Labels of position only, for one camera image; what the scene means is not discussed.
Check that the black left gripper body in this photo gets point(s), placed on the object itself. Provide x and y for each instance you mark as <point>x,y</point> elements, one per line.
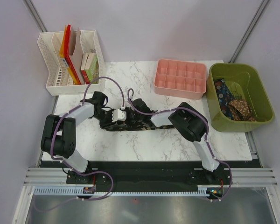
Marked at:
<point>105,119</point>

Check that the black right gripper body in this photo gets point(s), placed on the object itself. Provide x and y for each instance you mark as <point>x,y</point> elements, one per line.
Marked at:
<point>132,117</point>

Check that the black gold floral tie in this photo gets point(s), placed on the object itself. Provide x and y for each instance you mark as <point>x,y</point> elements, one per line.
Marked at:
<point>122,126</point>

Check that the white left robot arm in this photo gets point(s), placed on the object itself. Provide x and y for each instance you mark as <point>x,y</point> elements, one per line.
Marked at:
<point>59,133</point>

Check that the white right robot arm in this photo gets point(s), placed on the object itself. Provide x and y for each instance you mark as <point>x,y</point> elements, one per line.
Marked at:
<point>192,126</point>

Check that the green book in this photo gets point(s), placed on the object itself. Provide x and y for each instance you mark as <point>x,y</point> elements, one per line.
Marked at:
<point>92,67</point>

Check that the pink divided organizer tray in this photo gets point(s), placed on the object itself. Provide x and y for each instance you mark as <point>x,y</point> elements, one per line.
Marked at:
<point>180,79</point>

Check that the red book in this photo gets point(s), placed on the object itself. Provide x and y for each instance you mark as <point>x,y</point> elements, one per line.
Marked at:
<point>85,72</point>

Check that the white plastic file rack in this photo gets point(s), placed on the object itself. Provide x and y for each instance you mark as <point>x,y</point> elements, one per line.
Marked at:
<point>59,81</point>

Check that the orange folder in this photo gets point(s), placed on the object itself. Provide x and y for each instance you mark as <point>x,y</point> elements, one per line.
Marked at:
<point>64,55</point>

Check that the beige cardboard folder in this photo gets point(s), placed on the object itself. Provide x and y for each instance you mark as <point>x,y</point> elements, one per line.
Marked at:
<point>76,53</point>

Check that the navy floral tie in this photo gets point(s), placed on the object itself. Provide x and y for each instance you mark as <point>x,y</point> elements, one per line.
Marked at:
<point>224,96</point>

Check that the red folder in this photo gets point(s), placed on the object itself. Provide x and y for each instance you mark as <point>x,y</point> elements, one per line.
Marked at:
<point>74,53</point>

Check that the brown floral tie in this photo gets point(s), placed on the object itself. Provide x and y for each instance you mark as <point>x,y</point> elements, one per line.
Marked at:
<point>239,110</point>

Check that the olive green plastic bin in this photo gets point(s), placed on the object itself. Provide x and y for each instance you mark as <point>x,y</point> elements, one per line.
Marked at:
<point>244,83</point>

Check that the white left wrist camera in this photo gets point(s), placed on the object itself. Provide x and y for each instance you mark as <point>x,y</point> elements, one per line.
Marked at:
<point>118,115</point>

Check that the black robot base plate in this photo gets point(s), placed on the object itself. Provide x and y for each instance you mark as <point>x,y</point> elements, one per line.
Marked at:
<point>157,176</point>

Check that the slotted cable duct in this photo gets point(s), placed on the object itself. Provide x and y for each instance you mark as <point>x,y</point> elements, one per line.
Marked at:
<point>82,191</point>

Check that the aluminium frame rail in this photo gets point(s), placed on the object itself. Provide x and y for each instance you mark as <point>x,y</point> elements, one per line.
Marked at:
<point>241,177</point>

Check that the left aluminium corner post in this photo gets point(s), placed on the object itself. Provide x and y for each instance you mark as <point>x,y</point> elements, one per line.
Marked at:
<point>35,15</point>

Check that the aluminium corner post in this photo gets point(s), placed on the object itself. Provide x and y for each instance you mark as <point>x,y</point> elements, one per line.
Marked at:
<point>249,30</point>
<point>35,15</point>

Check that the right aluminium corner post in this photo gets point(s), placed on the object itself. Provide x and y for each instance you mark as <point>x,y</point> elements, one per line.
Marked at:
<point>249,30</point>

